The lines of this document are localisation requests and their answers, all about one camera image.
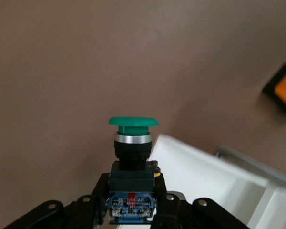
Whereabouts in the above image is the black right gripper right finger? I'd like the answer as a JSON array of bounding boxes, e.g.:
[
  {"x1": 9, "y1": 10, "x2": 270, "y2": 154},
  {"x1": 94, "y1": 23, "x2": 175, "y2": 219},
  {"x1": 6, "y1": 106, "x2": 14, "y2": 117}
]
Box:
[{"x1": 149, "y1": 175, "x2": 194, "y2": 229}]

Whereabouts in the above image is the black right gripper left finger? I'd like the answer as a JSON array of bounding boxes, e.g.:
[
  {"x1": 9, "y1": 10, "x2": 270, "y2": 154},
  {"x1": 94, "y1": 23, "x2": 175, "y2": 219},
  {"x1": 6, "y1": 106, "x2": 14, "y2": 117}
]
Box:
[{"x1": 61, "y1": 173, "x2": 111, "y2": 229}]

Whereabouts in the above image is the white plastic drawer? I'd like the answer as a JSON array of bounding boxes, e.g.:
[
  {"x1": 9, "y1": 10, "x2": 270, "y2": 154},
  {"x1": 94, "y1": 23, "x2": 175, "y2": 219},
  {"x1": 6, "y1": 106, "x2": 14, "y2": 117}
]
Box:
[{"x1": 149, "y1": 133, "x2": 286, "y2": 229}]

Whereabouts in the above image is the green mushroom push button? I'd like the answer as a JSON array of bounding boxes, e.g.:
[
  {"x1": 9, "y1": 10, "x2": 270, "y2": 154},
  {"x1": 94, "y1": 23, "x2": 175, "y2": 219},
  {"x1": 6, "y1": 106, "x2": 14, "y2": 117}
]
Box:
[{"x1": 106, "y1": 115, "x2": 161, "y2": 225}]

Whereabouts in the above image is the white drawer cabinet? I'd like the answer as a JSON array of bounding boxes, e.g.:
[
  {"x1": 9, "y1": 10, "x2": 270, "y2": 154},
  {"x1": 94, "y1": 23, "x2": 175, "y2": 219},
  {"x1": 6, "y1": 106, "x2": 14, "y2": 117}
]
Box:
[{"x1": 213, "y1": 144, "x2": 286, "y2": 189}]

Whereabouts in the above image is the orange button enclosure box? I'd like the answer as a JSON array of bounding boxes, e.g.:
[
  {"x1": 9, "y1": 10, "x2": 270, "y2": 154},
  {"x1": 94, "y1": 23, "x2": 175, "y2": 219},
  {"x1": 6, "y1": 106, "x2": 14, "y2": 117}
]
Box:
[{"x1": 261, "y1": 61, "x2": 286, "y2": 113}]

